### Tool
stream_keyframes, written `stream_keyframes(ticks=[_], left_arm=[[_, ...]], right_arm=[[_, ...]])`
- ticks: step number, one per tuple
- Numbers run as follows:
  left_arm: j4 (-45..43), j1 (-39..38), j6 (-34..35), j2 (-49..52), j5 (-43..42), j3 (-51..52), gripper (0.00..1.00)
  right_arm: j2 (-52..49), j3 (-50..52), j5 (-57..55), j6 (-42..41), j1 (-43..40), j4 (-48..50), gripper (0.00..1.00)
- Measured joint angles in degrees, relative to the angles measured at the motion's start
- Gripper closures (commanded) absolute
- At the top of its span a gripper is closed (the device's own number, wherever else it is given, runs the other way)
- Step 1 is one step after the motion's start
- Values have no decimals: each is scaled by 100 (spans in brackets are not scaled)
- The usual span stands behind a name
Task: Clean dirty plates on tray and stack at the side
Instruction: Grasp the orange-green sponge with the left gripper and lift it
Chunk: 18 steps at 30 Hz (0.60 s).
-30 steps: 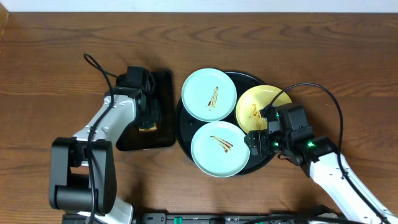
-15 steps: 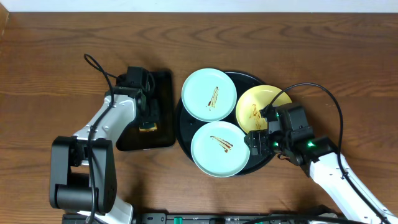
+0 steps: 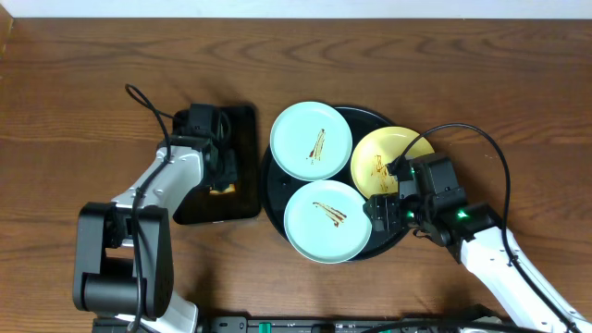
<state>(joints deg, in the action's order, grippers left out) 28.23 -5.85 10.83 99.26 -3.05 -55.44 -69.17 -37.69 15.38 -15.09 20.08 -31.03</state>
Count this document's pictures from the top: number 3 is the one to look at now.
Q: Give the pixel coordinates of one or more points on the black rectangular water tray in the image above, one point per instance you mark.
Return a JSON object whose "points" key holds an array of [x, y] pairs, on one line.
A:
{"points": [[238, 133]]}

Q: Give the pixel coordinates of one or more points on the yellow plate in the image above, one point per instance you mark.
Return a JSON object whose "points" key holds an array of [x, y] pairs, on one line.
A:
{"points": [[372, 154]]}

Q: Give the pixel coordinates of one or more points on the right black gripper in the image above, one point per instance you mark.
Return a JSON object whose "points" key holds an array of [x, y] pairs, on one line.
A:
{"points": [[386, 211]]}

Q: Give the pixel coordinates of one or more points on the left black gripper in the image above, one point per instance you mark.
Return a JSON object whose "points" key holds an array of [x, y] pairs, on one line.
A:
{"points": [[227, 168]]}

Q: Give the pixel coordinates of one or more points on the yellow and green sponge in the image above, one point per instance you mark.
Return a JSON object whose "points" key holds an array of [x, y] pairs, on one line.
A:
{"points": [[230, 188]]}

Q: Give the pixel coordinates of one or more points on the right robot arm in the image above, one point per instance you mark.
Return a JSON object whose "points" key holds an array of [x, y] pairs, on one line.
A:
{"points": [[473, 235]]}

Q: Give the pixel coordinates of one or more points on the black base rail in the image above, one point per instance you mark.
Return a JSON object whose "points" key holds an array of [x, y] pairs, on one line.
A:
{"points": [[242, 324]]}

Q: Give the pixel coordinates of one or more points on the light blue plate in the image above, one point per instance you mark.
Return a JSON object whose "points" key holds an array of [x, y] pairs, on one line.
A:
{"points": [[311, 141], [324, 221]]}

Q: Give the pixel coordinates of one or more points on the round black tray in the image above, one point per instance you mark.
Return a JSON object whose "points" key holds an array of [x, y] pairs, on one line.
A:
{"points": [[276, 186]]}

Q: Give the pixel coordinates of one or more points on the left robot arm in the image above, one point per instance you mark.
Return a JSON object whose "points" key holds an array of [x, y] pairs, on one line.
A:
{"points": [[124, 266]]}

